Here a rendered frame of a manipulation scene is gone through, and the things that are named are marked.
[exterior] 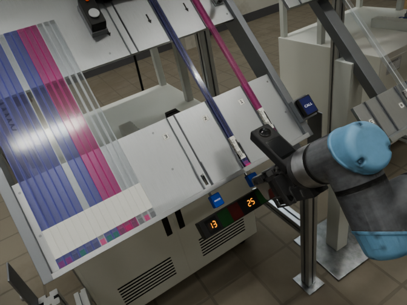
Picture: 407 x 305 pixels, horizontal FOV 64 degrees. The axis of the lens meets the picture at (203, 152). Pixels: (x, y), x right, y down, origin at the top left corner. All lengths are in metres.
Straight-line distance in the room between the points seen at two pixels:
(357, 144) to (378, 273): 1.07
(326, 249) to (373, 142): 1.07
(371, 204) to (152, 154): 0.46
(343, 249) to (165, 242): 0.75
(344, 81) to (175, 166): 0.57
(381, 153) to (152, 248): 0.90
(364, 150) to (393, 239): 0.13
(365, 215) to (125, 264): 0.88
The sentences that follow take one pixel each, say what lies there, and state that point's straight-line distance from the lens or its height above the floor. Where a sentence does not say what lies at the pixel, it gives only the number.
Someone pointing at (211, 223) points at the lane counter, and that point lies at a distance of 0.75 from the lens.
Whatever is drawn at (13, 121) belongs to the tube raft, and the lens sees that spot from 0.77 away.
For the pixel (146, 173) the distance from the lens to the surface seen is 0.73.
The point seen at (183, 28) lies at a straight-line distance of 0.90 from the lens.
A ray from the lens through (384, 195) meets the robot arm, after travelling 0.51.
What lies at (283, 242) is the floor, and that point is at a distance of 1.55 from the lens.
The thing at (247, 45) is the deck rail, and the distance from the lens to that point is 0.95.
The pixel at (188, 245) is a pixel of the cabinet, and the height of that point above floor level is 0.23.
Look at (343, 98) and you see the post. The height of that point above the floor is 0.72.
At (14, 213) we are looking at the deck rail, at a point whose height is 0.83.
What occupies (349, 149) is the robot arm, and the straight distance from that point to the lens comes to 0.47.
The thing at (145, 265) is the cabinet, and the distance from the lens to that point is 1.25.
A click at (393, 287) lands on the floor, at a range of 1.48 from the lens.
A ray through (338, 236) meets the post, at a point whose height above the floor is 0.10.
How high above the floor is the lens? 1.20
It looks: 34 degrees down
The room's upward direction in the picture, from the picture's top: 12 degrees counter-clockwise
